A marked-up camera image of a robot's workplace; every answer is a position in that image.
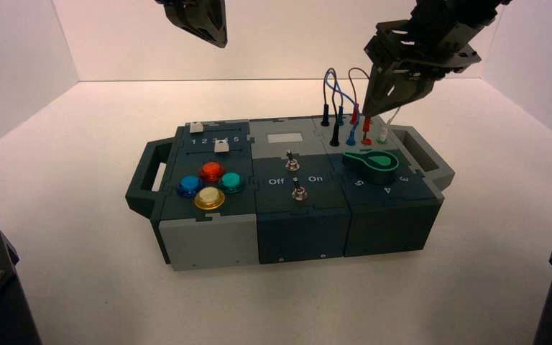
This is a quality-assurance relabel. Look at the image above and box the blue banana plug wire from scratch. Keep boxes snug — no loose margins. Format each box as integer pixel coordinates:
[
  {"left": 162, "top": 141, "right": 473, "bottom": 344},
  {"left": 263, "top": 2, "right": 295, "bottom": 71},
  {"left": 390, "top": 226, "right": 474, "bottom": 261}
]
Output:
[{"left": 326, "top": 68, "right": 360, "bottom": 147}]

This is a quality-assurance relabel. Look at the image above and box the black banana plug wire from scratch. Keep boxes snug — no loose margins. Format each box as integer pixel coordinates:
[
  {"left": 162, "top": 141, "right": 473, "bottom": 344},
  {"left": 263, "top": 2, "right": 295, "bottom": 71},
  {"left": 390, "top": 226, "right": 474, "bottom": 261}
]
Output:
[{"left": 321, "top": 71, "right": 343, "bottom": 147}]

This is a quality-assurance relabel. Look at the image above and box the metal toggle switch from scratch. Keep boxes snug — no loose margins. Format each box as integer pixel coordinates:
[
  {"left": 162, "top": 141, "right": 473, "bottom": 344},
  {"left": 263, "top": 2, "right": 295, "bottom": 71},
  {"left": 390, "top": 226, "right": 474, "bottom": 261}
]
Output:
[
  {"left": 284, "top": 149, "right": 300, "bottom": 173},
  {"left": 291, "top": 177, "right": 308, "bottom": 202}
]

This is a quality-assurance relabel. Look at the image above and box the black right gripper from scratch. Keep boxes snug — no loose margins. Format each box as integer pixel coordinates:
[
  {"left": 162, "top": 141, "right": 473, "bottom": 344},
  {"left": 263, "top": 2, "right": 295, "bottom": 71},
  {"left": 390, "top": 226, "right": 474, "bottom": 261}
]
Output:
[{"left": 362, "top": 19, "right": 482, "bottom": 118}]

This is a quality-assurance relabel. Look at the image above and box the white banana plug wire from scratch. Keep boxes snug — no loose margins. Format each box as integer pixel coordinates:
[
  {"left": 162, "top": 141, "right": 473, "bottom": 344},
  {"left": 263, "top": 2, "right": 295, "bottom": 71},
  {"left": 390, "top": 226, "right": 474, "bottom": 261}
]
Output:
[{"left": 376, "top": 106, "right": 401, "bottom": 144}]

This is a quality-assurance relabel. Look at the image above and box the grey and teal task box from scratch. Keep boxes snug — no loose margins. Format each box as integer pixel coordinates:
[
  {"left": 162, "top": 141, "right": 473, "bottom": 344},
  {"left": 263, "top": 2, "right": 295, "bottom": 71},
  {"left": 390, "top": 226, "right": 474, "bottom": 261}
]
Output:
[{"left": 124, "top": 115, "right": 456, "bottom": 272}]

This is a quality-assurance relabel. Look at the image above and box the red round push button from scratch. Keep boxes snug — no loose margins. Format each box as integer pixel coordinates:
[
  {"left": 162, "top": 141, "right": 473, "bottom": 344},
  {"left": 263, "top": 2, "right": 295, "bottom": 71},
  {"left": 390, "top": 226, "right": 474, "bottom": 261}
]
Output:
[{"left": 199, "top": 161, "right": 226, "bottom": 183}]

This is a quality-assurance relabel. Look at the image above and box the white rectangular display window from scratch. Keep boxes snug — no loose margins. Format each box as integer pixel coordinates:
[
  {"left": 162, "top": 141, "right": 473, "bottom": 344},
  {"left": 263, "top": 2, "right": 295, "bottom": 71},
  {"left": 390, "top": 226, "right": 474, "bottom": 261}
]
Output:
[{"left": 267, "top": 133, "right": 305, "bottom": 145}]

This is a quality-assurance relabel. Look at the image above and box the green rotary pointer knob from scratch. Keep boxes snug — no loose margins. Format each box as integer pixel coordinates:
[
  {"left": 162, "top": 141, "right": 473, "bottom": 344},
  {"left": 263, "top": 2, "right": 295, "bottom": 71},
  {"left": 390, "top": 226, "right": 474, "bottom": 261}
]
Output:
[{"left": 342, "top": 149, "right": 401, "bottom": 185}]

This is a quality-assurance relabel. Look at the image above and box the green round push button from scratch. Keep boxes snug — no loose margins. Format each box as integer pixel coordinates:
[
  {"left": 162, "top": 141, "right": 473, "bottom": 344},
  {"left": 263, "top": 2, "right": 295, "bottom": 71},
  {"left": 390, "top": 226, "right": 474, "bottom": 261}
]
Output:
[{"left": 218, "top": 172, "right": 246, "bottom": 195}]

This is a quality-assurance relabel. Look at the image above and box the red banana plug wire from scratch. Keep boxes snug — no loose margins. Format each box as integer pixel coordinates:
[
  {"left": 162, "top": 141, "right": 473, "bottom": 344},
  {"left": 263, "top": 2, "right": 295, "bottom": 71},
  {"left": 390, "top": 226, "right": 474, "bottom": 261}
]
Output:
[{"left": 347, "top": 67, "right": 374, "bottom": 146}]

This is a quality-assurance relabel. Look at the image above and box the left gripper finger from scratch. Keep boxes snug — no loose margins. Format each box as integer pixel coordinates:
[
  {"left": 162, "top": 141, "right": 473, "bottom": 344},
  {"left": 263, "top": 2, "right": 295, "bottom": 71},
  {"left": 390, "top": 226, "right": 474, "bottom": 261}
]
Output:
[
  {"left": 154, "top": 0, "right": 221, "bottom": 49},
  {"left": 195, "top": 0, "right": 229, "bottom": 49}
]

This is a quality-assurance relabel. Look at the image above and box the blue round push button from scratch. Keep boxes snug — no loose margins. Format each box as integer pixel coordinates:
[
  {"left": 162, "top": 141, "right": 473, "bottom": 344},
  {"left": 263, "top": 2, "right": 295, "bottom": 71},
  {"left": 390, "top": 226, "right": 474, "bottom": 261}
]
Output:
[{"left": 175, "top": 175, "right": 205, "bottom": 198}]

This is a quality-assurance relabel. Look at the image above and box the yellow round push button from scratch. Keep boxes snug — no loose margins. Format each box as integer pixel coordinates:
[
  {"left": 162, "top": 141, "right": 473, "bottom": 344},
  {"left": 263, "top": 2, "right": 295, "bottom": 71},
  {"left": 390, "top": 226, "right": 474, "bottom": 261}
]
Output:
[{"left": 193, "top": 186, "right": 226, "bottom": 211}]

